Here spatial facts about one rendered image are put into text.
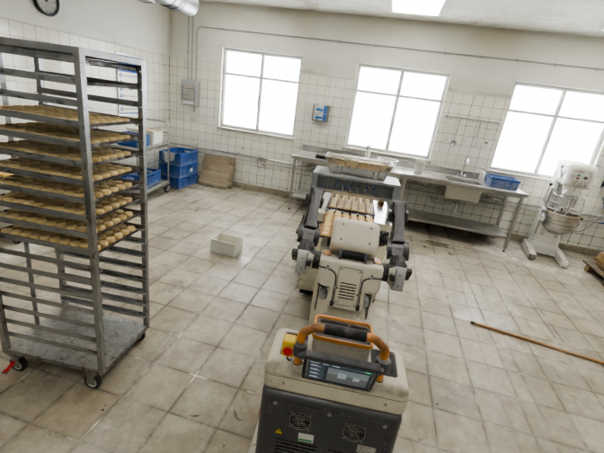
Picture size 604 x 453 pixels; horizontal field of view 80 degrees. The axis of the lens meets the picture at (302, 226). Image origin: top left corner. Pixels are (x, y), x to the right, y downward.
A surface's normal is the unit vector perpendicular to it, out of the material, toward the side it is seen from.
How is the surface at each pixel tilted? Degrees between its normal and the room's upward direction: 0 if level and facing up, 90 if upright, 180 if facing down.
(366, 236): 47
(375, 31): 90
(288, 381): 90
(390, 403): 90
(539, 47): 90
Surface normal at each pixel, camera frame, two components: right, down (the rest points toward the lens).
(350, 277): -0.12, 0.18
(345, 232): -0.02, -0.39
